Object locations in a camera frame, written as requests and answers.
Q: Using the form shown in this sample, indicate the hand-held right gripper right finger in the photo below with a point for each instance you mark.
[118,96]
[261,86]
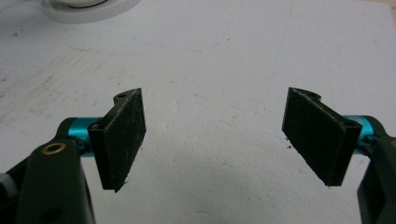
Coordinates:
[317,137]

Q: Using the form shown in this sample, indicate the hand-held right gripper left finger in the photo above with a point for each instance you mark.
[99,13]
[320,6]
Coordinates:
[120,137]

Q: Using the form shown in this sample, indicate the white stand with pole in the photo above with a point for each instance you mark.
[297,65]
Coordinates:
[93,14]

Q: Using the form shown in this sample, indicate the white eggshell-shaped bowl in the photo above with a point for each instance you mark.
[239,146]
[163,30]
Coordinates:
[81,2]

